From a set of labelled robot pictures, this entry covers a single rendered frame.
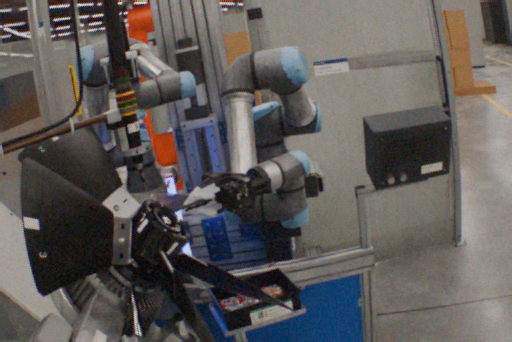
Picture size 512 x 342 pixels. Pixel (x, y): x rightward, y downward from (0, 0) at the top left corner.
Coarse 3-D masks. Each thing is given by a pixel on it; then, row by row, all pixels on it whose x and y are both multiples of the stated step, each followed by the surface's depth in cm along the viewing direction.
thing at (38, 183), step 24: (24, 168) 71; (24, 192) 69; (48, 192) 74; (72, 192) 79; (24, 216) 68; (48, 216) 72; (72, 216) 77; (96, 216) 83; (48, 240) 71; (72, 240) 77; (96, 240) 83; (48, 264) 70; (72, 264) 76; (96, 264) 82; (48, 288) 68
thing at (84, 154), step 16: (80, 128) 110; (48, 144) 102; (64, 144) 104; (80, 144) 105; (96, 144) 107; (48, 160) 100; (64, 160) 101; (80, 160) 102; (96, 160) 104; (64, 176) 99; (80, 176) 100; (96, 176) 101; (112, 176) 103; (96, 192) 100; (112, 192) 100
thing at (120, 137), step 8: (112, 112) 98; (104, 120) 99; (112, 120) 98; (120, 120) 99; (112, 128) 98; (120, 128) 99; (120, 136) 99; (120, 144) 100; (144, 144) 103; (120, 152) 102; (128, 152) 100; (136, 152) 100
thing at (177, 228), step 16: (144, 208) 94; (160, 208) 100; (160, 224) 93; (176, 224) 99; (144, 240) 93; (160, 240) 93; (176, 240) 94; (144, 256) 93; (128, 272) 93; (144, 272) 96
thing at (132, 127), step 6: (132, 114) 100; (126, 120) 100; (132, 120) 100; (126, 126) 100; (132, 126) 101; (138, 126) 102; (126, 132) 101; (132, 132) 101; (138, 132) 102; (132, 138) 101; (138, 138) 102; (132, 144) 102; (138, 144) 102; (132, 156) 103; (138, 156) 103; (132, 162) 104; (138, 162) 103
